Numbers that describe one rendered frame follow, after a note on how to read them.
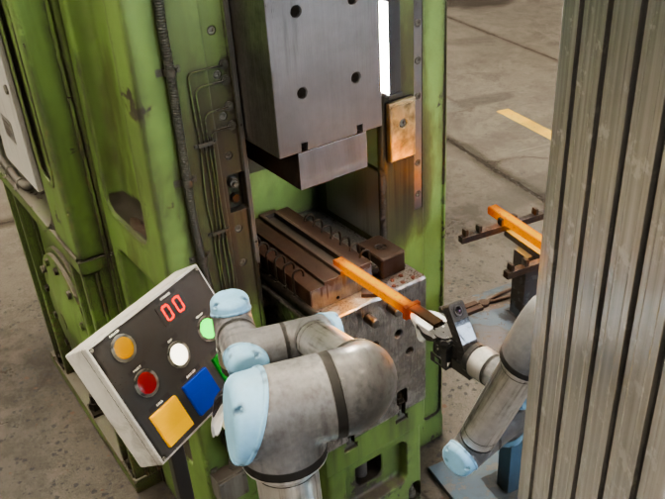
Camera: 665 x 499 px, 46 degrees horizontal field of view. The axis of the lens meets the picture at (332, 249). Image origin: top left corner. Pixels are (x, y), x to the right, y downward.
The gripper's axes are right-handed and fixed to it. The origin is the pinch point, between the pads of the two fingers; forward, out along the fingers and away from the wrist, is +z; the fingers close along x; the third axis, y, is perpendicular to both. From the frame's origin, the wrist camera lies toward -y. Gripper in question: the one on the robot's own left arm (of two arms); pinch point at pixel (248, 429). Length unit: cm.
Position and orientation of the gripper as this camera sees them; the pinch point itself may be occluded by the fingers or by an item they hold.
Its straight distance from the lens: 169.1
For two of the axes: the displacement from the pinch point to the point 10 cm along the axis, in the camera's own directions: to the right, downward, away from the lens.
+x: 9.9, -1.3, 1.1
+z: 0.6, 8.6, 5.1
